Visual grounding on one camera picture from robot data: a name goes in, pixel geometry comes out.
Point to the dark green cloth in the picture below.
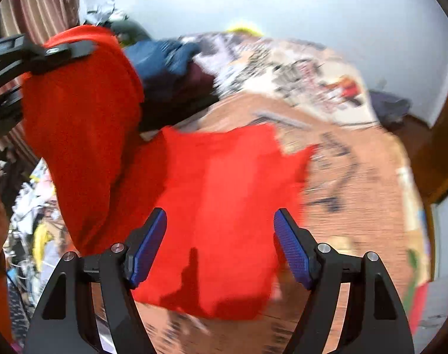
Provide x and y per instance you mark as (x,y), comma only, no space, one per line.
(131,31)

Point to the yellow object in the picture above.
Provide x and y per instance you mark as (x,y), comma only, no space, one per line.
(244,29)

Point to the striped curtain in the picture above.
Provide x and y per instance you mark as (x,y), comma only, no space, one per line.
(43,3)

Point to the grey bag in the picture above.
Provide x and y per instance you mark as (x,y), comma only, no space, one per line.
(390,107)

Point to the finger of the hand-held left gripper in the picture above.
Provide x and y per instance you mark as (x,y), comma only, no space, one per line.
(4,99)
(61,51)

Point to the red garment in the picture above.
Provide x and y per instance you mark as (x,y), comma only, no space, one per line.
(216,191)

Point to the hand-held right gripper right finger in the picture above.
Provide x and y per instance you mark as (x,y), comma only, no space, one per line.
(292,250)

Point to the pile of assorted clutter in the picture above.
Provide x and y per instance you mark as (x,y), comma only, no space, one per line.
(35,221)

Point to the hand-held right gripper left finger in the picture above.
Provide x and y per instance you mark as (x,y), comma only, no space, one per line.
(148,250)

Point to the printed blanket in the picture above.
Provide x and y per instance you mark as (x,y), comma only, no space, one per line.
(356,199)

